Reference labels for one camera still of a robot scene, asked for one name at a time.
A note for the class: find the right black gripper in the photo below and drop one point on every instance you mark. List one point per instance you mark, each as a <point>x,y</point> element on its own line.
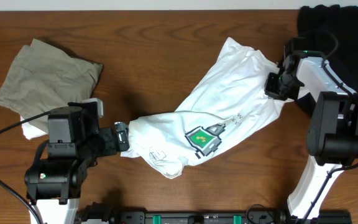
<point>272,93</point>

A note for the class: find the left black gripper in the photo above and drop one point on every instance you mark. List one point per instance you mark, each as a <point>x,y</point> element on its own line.
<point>110,147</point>

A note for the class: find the white printed t-shirt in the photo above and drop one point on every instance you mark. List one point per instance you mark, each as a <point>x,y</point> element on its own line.
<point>226,107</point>

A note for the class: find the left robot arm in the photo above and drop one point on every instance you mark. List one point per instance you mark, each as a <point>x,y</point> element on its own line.
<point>60,166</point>

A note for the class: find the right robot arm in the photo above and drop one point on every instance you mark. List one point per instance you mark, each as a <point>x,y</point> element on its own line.
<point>332,138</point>

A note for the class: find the black garment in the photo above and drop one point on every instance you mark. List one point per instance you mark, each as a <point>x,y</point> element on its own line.
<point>334,31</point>

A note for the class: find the folded white garment underneath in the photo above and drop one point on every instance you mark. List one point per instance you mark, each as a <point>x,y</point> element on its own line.
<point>35,128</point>

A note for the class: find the folded olive green garment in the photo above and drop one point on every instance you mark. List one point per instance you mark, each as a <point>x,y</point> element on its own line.
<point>43,77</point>

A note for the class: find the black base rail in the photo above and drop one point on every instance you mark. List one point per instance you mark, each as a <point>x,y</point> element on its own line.
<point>197,218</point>

